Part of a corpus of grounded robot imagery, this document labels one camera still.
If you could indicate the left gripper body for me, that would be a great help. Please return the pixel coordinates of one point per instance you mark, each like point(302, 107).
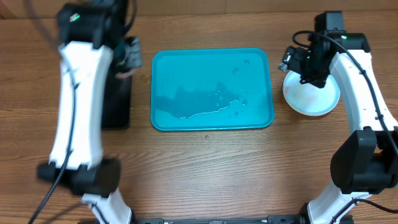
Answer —
point(126, 55)

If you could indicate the green pink sponge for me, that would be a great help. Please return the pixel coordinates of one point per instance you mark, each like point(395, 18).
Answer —
point(122, 75)

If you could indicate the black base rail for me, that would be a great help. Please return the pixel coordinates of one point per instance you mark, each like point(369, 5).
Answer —
point(214, 221)

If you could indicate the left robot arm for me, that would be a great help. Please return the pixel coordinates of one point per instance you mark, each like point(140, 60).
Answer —
point(97, 58)

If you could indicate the black rectangular tray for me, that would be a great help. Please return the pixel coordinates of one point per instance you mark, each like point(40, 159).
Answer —
point(117, 102)

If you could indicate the light blue plate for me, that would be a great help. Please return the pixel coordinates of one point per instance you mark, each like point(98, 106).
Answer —
point(308, 99)

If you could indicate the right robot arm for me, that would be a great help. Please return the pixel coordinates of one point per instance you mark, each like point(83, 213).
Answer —
point(366, 163)

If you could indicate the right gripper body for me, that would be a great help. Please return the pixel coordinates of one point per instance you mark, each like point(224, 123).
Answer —
point(310, 71)

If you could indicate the teal plastic tray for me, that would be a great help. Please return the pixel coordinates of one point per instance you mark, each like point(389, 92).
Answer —
point(211, 89)

